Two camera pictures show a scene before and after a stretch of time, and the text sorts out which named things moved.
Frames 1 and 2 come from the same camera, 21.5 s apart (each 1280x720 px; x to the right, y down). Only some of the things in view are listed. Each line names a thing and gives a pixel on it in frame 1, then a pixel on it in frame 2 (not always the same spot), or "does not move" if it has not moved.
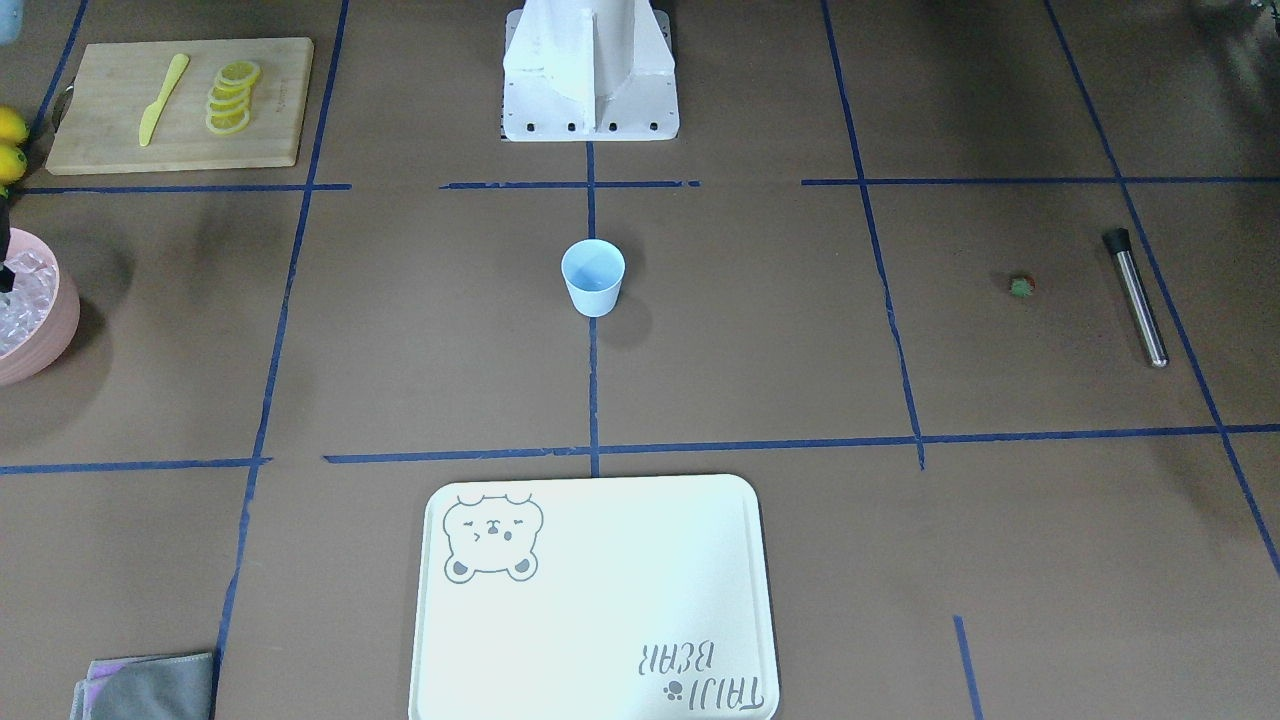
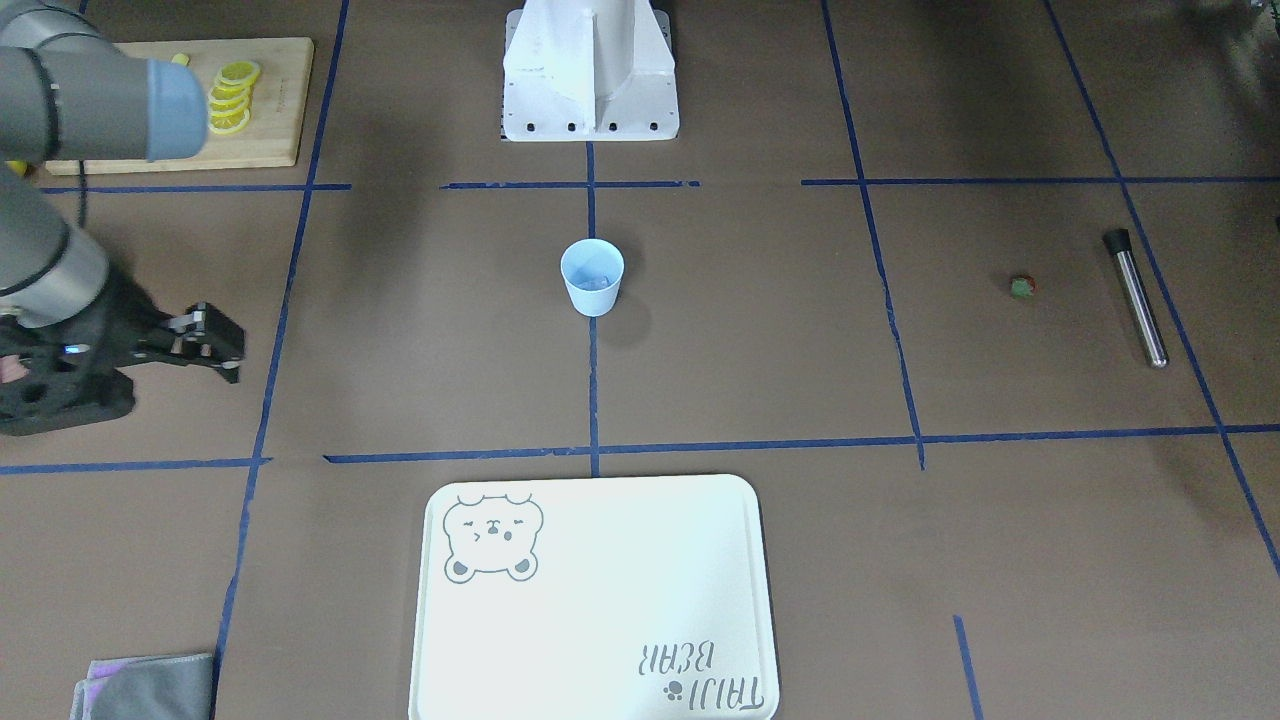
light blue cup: (593, 269) does not move
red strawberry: (1021, 286) does not move
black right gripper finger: (6, 276) -> (217, 333)
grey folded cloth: (155, 687) does not move
